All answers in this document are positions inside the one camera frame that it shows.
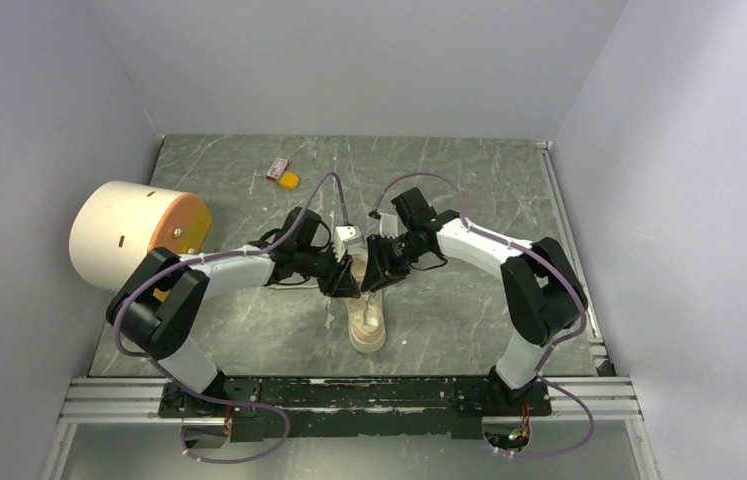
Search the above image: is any white shoelace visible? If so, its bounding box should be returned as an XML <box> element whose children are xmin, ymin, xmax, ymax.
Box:
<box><xmin>325</xmin><ymin>293</ymin><xmax>382</xmax><ymax>334</ymax></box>

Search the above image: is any red white small box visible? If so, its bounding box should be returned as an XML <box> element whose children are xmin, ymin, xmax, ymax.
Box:
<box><xmin>265</xmin><ymin>157</ymin><xmax>289</xmax><ymax>182</ymax></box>

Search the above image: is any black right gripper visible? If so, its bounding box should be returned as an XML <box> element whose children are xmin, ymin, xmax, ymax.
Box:
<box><xmin>361</xmin><ymin>228</ymin><xmax>423</xmax><ymax>292</ymax></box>

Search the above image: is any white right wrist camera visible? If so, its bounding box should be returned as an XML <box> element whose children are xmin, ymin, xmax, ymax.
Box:
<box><xmin>368</xmin><ymin>210</ymin><xmax>400</xmax><ymax>240</ymax></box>

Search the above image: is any beige canvas sneaker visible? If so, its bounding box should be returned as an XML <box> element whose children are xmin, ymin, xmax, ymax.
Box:
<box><xmin>345</xmin><ymin>290</ymin><xmax>386</xmax><ymax>354</ymax></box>

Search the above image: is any white orange cylinder drum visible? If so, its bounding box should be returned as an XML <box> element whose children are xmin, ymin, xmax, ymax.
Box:
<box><xmin>69</xmin><ymin>181</ymin><xmax>213</xmax><ymax>292</ymax></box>

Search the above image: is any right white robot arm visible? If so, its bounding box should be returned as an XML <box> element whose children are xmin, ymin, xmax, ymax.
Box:
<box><xmin>361</xmin><ymin>187</ymin><xmax>587</xmax><ymax>414</ymax></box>

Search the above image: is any purple cable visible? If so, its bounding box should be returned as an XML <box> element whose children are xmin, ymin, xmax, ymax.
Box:
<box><xmin>112</xmin><ymin>172</ymin><xmax>351</xmax><ymax>465</ymax></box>
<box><xmin>370</xmin><ymin>173</ymin><xmax>596</xmax><ymax>460</ymax></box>

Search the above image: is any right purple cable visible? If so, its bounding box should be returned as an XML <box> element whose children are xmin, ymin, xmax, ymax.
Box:
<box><xmin>370</xmin><ymin>173</ymin><xmax>596</xmax><ymax>460</ymax></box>

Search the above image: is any aluminium frame rail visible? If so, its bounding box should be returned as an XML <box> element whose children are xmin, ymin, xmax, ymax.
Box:
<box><xmin>58</xmin><ymin>377</ymin><xmax>643</xmax><ymax>425</ymax></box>

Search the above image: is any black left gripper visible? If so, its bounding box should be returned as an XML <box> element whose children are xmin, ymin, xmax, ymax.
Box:
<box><xmin>295</xmin><ymin>241</ymin><xmax>360</xmax><ymax>299</ymax></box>

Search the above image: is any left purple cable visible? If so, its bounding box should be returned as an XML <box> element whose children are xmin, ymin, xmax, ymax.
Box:
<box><xmin>112</xmin><ymin>172</ymin><xmax>351</xmax><ymax>465</ymax></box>

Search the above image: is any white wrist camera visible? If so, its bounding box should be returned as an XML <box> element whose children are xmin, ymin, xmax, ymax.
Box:
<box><xmin>368</xmin><ymin>210</ymin><xmax>400</xmax><ymax>240</ymax></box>
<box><xmin>332</xmin><ymin>225</ymin><xmax>365</xmax><ymax>260</ymax></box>

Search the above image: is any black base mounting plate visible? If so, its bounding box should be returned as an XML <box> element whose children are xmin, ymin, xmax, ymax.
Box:
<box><xmin>157</xmin><ymin>375</ymin><xmax>552</xmax><ymax>442</ymax></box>

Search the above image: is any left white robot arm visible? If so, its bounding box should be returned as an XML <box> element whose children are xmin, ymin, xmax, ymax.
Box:
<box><xmin>106</xmin><ymin>207</ymin><xmax>361</xmax><ymax>416</ymax></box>

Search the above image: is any yellow small block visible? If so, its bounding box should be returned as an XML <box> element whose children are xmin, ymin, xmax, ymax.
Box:
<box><xmin>277</xmin><ymin>171</ymin><xmax>300</xmax><ymax>190</ymax></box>

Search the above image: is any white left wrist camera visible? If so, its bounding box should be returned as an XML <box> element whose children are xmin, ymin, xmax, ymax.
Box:
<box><xmin>332</xmin><ymin>225</ymin><xmax>365</xmax><ymax>260</ymax></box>

